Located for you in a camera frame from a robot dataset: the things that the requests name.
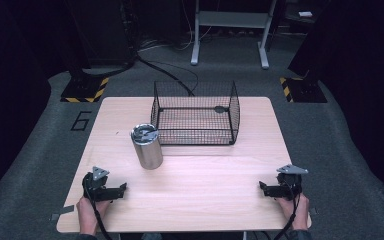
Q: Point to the grey tape strip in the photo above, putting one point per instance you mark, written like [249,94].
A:
[62,212]

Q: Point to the person's right hand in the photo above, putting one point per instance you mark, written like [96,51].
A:
[296,210]

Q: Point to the black stand base hazard striped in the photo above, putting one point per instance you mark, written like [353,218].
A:
[86,89]
[302,89]

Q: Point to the silver metal cylinder can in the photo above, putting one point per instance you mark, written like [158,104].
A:
[146,146]

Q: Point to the small white box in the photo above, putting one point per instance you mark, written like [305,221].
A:
[305,14]

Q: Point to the white metal stand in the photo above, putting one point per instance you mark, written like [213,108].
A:
[230,30]

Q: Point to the person's left hand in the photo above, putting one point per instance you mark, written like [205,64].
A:
[88,213]

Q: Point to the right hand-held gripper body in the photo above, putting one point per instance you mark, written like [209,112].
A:
[288,185]

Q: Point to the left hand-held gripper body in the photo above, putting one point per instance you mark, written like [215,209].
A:
[97,186]

